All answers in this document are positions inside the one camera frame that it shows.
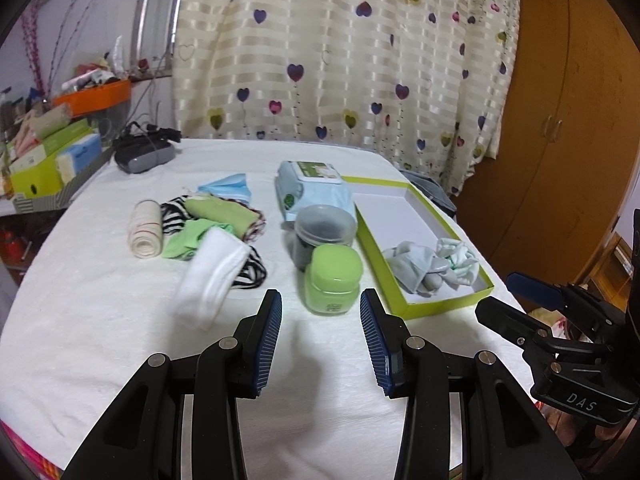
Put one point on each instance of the metal window frame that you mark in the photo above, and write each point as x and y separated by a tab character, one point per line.
150	20

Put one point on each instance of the green-rimmed cardboard box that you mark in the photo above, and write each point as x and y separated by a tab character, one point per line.
400	220

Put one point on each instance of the pink and beige packet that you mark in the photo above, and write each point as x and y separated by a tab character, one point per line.
42	122

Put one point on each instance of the white towel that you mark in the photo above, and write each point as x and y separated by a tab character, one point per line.
210	280

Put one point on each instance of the pile of toiletry tubes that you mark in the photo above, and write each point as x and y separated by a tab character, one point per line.
95	77

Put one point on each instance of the green and white box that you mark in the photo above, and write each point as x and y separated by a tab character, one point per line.
65	135

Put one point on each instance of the wooden wardrobe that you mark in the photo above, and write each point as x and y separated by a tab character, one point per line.
565	110

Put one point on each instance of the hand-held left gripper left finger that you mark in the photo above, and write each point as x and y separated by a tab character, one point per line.
270	340

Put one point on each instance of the heart print curtain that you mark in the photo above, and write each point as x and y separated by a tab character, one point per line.
350	60

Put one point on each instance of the olive green cloth striped trim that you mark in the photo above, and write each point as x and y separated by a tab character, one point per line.
220	212

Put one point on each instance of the purple dried flower branches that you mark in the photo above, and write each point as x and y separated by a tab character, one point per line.
37	45

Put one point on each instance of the colourful printed cloth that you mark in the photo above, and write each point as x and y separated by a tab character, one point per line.
25	455

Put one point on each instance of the grey patterned tray box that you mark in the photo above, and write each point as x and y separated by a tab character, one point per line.
45	202

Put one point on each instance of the light green cloth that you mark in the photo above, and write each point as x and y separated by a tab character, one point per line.
187	242

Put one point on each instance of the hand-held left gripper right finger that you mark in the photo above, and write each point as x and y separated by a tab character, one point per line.
372	330

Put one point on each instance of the beige sock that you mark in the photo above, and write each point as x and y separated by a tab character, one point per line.
147	230

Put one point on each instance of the wet wipes pack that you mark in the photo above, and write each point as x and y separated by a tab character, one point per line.
310	172

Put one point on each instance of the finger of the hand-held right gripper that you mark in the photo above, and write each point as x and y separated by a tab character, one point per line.
505	320
532	287

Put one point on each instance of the black and grey device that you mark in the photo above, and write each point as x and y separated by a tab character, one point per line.
145	157

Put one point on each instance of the light blue plastic packet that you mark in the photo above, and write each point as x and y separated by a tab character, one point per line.
320	197

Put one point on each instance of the grey socks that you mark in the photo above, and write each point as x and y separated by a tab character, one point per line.
410	265

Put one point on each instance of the green plastic jar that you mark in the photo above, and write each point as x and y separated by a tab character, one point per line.
330	275

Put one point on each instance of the blue tissue pack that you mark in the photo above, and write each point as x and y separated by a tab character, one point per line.
80	152

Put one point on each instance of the lime green box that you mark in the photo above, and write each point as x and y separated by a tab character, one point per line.
35	177

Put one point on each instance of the white and green socks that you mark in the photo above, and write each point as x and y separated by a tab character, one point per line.
460	260

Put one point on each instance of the orange tray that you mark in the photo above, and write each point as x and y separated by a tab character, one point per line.
95	97

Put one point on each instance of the zebra striped cloth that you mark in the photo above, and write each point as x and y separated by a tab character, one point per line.
175	210
252	270

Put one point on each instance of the grey denim garment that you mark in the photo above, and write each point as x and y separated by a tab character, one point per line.
430	190

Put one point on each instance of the blue face mask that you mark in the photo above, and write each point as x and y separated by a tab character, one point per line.
227	187

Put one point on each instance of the dark jar with clear lid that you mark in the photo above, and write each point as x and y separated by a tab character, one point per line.
322	227

